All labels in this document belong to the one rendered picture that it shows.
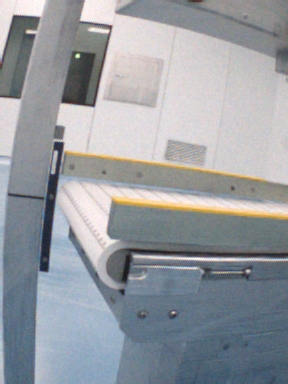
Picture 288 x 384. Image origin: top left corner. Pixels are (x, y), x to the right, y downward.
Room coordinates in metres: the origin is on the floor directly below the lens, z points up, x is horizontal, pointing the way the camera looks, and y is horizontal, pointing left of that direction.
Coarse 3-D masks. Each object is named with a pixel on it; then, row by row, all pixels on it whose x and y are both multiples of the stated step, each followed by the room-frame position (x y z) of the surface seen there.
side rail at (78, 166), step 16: (64, 160) 0.63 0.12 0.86; (80, 160) 0.63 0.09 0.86; (96, 160) 0.64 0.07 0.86; (112, 160) 0.65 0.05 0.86; (80, 176) 0.63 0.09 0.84; (96, 176) 0.64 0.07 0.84; (112, 176) 0.65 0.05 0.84; (128, 176) 0.66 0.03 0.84; (144, 176) 0.67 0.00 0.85; (160, 176) 0.67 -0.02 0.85; (176, 176) 0.68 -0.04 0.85; (192, 176) 0.69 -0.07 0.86; (208, 176) 0.70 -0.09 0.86; (224, 176) 0.71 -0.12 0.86; (208, 192) 0.70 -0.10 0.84; (224, 192) 0.71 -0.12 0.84; (240, 192) 0.72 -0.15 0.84; (256, 192) 0.74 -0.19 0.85; (272, 192) 0.75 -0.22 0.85
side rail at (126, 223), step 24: (120, 216) 0.37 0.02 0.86; (144, 216) 0.38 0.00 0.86; (168, 216) 0.39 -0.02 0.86; (192, 216) 0.39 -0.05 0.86; (216, 216) 0.40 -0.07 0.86; (240, 216) 0.41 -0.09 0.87; (120, 240) 0.37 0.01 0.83; (144, 240) 0.38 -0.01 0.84; (168, 240) 0.39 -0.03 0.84; (192, 240) 0.40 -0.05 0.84; (216, 240) 0.40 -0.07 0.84; (240, 240) 0.41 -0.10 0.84; (264, 240) 0.42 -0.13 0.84
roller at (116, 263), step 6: (114, 252) 0.39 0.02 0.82; (120, 252) 0.39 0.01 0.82; (126, 252) 0.39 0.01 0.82; (108, 258) 0.39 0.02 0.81; (114, 258) 0.38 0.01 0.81; (120, 258) 0.39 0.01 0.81; (126, 258) 0.39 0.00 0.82; (108, 264) 0.38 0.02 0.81; (114, 264) 0.38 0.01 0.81; (120, 264) 0.39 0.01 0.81; (126, 264) 0.39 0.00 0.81; (108, 270) 0.38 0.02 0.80; (114, 270) 0.38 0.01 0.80; (120, 270) 0.39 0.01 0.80; (126, 270) 0.39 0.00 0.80; (114, 276) 0.38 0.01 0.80; (120, 276) 0.39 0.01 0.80; (126, 276) 0.39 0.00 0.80; (120, 282) 0.39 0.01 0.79
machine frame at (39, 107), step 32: (64, 0) 0.62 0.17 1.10; (64, 32) 0.63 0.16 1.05; (32, 64) 0.61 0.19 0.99; (64, 64) 0.63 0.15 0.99; (32, 96) 0.62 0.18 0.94; (32, 128) 0.62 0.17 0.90; (32, 160) 0.62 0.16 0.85; (32, 192) 0.62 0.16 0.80; (32, 224) 0.63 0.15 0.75; (32, 256) 0.63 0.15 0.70; (32, 288) 0.63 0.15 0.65; (32, 320) 0.63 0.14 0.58; (32, 352) 0.63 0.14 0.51
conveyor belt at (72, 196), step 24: (72, 192) 0.57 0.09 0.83; (96, 192) 0.57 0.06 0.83; (120, 192) 0.60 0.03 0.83; (144, 192) 0.63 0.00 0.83; (168, 192) 0.67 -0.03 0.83; (72, 216) 0.51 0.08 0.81; (96, 216) 0.46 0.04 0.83; (96, 240) 0.41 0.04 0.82; (96, 264) 0.39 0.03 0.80; (120, 288) 0.39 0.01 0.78
